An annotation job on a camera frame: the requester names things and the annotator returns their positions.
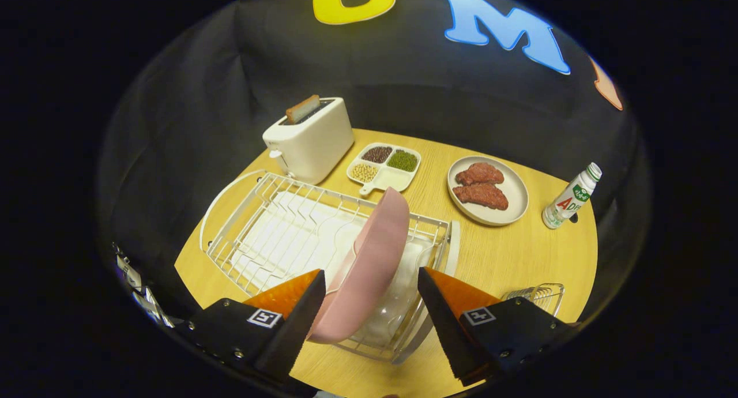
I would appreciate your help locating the pink plate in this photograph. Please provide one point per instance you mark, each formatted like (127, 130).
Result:
(369, 259)

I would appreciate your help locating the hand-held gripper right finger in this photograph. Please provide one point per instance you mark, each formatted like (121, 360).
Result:
(447, 329)

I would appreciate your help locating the black backdrop cloth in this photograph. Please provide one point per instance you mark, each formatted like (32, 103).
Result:
(230, 98)

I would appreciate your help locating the brown toast slice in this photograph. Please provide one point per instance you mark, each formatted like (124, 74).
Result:
(302, 108)

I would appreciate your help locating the white drain tray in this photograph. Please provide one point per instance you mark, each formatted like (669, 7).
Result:
(288, 236)

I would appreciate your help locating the white and black device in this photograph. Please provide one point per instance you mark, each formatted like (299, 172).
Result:
(130, 274)

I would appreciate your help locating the white drink bottle green cap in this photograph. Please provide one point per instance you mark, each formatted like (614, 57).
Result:
(568, 199)

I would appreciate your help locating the beige round plate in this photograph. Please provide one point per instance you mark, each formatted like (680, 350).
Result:
(513, 202)

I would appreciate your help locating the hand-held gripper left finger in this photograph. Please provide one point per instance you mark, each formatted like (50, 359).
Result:
(300, 329)

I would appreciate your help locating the white divided bean dish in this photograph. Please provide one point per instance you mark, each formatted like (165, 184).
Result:
(386, 179)

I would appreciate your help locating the white toaster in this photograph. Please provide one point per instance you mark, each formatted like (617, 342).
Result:
(317, 144)

